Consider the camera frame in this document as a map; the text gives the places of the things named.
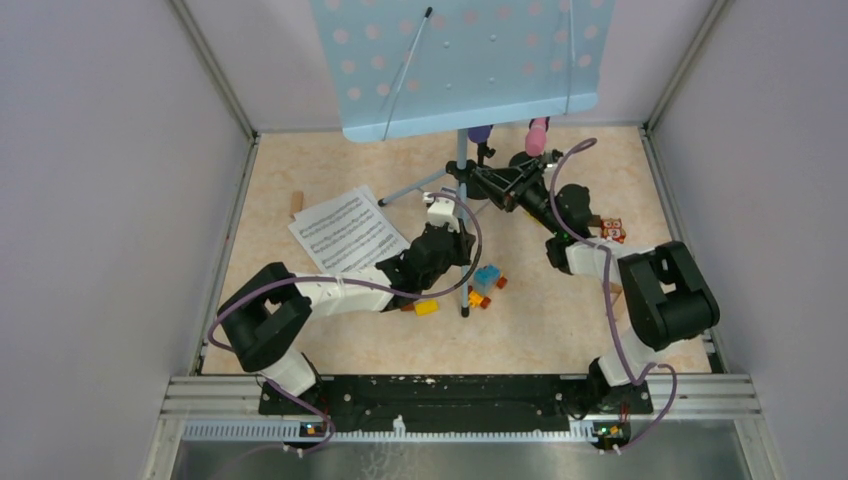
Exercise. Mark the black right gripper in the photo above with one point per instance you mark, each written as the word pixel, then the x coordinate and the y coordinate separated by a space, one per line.
pixel 521 178

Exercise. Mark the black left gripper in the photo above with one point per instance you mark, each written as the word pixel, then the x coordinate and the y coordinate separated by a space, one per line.
pixel 464 242

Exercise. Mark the light blue music stand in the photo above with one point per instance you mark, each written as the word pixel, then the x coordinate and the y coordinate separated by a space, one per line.
pixel 409 68

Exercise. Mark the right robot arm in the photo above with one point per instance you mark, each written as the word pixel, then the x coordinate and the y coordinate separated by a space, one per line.
pixel 666 296

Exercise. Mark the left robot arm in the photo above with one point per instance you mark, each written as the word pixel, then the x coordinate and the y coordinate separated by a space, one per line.
pixel 263 318

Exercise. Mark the black left microphone stand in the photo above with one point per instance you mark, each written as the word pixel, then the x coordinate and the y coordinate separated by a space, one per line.
pixel 482 156

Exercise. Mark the blue toy brick car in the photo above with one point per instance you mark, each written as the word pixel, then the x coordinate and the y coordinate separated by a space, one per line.
pixel 484 281

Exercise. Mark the purple toy microphone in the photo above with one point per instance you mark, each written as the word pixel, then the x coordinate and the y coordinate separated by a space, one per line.
pixel 480 135

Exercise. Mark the pink toy microphone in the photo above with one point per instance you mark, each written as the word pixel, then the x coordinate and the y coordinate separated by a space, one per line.
pixel 536 137

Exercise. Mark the yellow wooden block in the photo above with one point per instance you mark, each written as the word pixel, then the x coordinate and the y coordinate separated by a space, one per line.
pixel 426 307

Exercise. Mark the red owl number block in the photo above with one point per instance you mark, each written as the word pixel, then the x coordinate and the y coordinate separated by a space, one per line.
pixel 612 229

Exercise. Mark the wooden block far left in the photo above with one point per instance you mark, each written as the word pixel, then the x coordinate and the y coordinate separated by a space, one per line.
pixel 296 203

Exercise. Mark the wooden block right side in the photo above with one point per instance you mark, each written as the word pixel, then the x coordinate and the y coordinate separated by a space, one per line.
pixel 617 298

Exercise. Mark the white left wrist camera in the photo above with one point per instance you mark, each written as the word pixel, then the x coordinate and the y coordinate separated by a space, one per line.
pixel 441 210

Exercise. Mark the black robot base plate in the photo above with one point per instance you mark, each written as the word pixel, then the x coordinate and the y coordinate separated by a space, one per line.
pixel 460 403

